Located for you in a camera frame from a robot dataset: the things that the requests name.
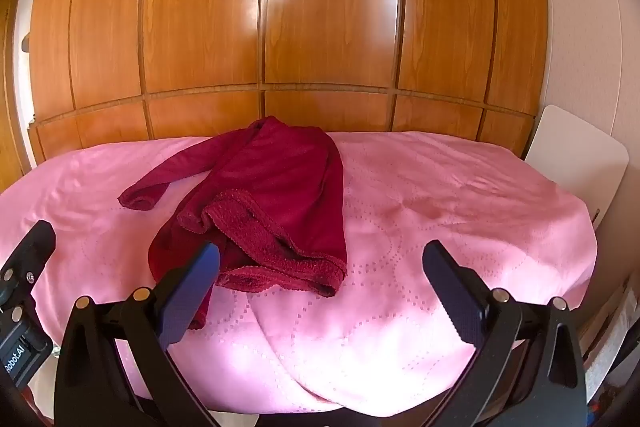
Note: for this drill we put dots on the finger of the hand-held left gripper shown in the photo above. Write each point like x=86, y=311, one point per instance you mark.
x=31, y=257

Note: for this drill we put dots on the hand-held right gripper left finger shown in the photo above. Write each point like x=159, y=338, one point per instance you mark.
x=189, y=294

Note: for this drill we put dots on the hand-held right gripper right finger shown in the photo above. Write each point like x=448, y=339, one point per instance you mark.
x=457, y=294

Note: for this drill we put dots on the dark red knit garment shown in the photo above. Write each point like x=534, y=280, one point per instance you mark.
x=280, y=202

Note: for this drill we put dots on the pink quilted blanket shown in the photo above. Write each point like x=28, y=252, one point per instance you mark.
x=450, y=232

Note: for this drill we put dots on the wooden door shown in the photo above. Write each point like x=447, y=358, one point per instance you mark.
x=12, y=107

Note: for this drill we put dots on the stack of papers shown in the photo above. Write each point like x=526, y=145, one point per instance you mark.
x=607, y=337

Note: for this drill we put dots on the wooden wardrobe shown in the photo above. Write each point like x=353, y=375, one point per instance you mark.
x=300, y=17

